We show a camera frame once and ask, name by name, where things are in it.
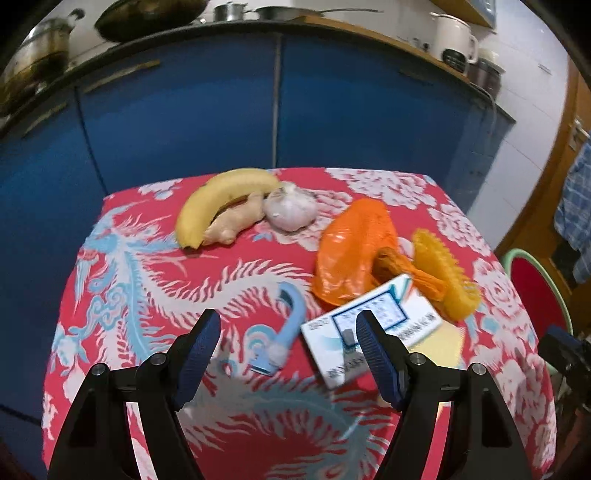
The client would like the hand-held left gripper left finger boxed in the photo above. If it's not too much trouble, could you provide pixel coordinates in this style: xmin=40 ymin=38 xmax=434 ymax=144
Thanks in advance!
xmin=46 ymin=308 xmax=222 ymax=480

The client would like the yellow mesh net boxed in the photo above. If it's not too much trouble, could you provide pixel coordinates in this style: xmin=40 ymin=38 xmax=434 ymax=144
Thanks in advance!
xmin=373 ymin=228 xmax=484 ymax=322

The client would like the red floral tablecloth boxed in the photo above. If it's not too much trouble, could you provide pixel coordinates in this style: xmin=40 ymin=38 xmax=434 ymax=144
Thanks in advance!
xmin=41 ymin=166 xmax=559 ymax=480

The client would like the blue wall cabinet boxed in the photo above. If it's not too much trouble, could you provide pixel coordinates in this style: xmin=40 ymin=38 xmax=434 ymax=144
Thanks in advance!
xmin=457 ymin=0 xmax=500 ymax=29

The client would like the blue plaid shirt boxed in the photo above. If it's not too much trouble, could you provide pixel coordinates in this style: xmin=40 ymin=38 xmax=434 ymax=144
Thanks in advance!
xmin=553 ymin=141 xmax=591 ymax=282

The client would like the black wok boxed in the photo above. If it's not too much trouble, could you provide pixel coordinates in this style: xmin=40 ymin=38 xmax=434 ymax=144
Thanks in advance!
xmin=95 ymin=0 xmax=211 ymax=44

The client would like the small steel pot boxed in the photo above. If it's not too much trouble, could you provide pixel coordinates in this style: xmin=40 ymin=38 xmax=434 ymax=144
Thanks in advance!
xmin=212 ymin=1 xmax=253 ymax=23

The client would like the light blue razor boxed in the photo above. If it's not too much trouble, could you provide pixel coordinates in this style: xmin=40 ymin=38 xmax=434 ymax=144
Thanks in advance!
xmin=249 ymin=281 xmax=306 ymax=376

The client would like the ginger root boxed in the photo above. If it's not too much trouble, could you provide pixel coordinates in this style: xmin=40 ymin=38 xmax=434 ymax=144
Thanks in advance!
xmin=203 ymin=191 xmax=267 ymax=247

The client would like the garlic bulb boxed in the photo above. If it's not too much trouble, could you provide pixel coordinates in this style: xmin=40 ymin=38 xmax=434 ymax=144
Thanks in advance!
xmin=263 ymin=181 xmax=320 ymax=232

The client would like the orange plastic bag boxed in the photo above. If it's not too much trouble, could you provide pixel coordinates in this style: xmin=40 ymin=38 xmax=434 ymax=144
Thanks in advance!
xmin=311 ymin=199 xmax=399 ymax=310

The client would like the red bin with green rim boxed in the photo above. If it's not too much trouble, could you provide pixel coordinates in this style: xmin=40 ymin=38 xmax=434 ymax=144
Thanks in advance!
xmin=503 ymin=248 xmax=576 ymax=338

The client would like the steel steamer pot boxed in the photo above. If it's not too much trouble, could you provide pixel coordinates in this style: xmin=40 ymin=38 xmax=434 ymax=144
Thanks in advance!
xmin=0 ymin=9 xmax=86 ymax=116

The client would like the wooden door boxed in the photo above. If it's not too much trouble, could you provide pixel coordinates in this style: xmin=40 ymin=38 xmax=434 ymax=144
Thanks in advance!
xmin=494 ymin=69 xmax=591 ymax=296

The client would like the long-handled frying pan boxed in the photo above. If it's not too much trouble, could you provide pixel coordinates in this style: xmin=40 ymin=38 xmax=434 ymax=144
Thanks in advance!
xmin=254 ymin=6 xmax=341 ymax=22

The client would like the blue kitchen base cabinet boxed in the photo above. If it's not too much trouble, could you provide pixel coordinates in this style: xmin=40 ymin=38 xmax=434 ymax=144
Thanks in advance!
xmin=0 ymin=21 xmax=517 ymax=444

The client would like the dark rice cooker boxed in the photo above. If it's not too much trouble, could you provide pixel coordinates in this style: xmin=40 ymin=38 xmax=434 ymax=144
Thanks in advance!
xmin=468 ymin=48 xmax=507 ymax=96

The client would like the teal and white carton box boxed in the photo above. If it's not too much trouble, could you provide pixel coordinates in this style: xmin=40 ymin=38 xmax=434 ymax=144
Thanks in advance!
xmin=300 ymin=273 xmax=440 ymax=391

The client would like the white electric kettle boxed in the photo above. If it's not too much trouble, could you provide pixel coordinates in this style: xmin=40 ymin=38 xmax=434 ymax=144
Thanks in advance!
xmin=429 ymin=11 xmax=480 ymax=77

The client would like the yellow banana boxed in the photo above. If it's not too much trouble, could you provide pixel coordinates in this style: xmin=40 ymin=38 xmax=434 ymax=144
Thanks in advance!
xmin=175 ymin=167 xmax=282 ymax=250

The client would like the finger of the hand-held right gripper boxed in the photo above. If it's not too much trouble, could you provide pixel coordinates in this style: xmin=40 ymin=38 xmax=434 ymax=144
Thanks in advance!
xmin=538 ymin=324 xmax=587 ymax=370

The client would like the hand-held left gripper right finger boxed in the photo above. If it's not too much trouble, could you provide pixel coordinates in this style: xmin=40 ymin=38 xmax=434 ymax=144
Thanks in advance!
xmin=355 ymin=309 xmax=527 ymax=480

